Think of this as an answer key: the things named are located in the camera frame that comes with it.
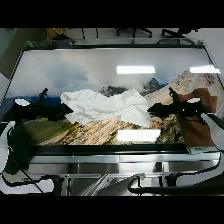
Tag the brown garment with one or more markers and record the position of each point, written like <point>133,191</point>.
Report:
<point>196,130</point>

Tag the silver frame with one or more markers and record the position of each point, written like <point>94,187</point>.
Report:
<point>100,166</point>

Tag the white shirt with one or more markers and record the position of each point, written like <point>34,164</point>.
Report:
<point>100,106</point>

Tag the black office chair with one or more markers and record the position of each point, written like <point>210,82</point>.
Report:
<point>134,31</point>
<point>178,32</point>

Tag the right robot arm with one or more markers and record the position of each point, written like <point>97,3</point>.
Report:
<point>213,128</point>

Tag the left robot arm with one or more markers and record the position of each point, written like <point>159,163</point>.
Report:
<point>20,140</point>

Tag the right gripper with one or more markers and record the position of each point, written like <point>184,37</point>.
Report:
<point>170,109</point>

